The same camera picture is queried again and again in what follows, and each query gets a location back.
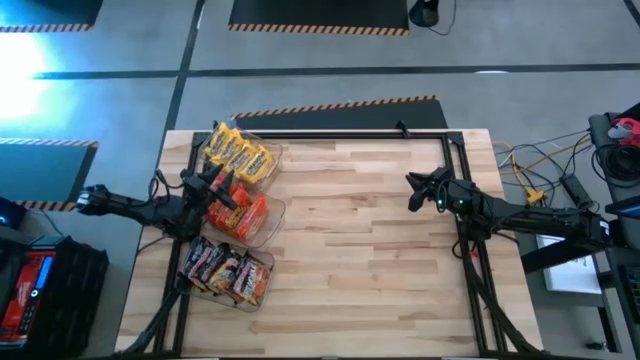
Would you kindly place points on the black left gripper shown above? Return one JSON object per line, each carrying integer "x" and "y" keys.
{"x": 197, "y": 192}

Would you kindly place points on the black keyboard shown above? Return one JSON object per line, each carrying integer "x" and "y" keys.
{"x": 632, "y": 290}

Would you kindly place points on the black round floor stand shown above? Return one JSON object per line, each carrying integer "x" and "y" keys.
{"x": 424, "y": 12}

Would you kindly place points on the black hazard-striped floor mat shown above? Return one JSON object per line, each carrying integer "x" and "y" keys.
{"x": 40, "y": 172}
{"x": 350, "y": 119}
{"x": 75, "y": 10}
{"x": 320, "y": 12}

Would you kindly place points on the clear plastic bin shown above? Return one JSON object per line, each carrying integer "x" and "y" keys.
{"x": 267, "y": 265}
{"x": 275, "y": 150}
{"x": 275, "y": 220}

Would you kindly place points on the dark device with blue light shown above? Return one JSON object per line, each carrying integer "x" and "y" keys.
{"x": 7, "y": 215}

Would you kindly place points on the black beam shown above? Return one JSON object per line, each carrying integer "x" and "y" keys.
{"x": 565, "y": 255}

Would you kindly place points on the white box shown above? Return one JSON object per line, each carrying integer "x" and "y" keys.
{"x": 570, "y": 275}

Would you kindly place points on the black power brick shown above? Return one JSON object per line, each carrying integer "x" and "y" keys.
{"x": 574, "y": 187}

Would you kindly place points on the small black frame clamp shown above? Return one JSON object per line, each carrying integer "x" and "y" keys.
{"x": 216, "y": 126}
{"x": 401, "y": 127}

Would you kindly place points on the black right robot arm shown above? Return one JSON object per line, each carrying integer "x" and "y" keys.
{"x": 540, "y": 220}

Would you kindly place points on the red and black equipment case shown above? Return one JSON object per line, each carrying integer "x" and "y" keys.
{"x": 22, "y": 295}

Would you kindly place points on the pink and red object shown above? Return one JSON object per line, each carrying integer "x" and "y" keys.
{"x": 625, "y": 130}

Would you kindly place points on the grey side desk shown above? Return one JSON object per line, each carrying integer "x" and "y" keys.
{"x": 600, "y": 131}

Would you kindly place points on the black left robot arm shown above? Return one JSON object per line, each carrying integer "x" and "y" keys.
{"x": 140, "y": 210}

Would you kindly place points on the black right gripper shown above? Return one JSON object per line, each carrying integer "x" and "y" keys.
{"x": 457, "y": 197}

